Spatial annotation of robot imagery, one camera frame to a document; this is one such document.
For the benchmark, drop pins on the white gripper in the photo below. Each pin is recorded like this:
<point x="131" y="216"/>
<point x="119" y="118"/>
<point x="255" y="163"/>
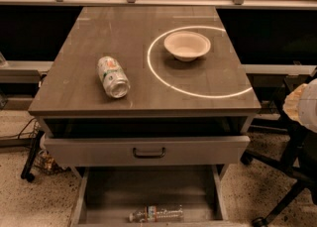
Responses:
<point x="309" y="105"/>

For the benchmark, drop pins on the clear plastic water bottle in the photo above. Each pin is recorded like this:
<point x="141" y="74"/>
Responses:
<point x="156" y="213"/>

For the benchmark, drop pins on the grey top drawer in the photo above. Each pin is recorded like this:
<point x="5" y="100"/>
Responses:
<point x="119" y="152"/>

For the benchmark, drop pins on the grey drawer cabinet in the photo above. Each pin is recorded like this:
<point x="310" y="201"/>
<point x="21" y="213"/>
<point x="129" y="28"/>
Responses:
<point x="210" y="96"/>

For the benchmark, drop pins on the open grey middle drawer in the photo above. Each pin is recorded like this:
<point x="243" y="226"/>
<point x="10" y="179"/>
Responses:
<point x="107" y="196"/>

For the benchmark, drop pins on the black office chair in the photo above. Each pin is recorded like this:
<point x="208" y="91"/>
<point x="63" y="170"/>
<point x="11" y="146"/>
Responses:
<point x="298" y="161"/>

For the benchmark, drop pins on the white paper bowl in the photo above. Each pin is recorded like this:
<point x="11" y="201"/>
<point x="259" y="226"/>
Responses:
<point x="186" y="45"/>

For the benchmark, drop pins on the green white soda can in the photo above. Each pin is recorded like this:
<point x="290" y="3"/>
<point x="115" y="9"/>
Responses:
<point x="113" y="78"/>

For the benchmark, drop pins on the black wheeled cart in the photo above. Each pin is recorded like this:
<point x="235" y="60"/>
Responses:
<point x="39" y="159"/>

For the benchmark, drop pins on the black drawer handle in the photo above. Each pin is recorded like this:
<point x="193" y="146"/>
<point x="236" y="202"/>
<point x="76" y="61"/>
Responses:
<point x="138" y="154"/>

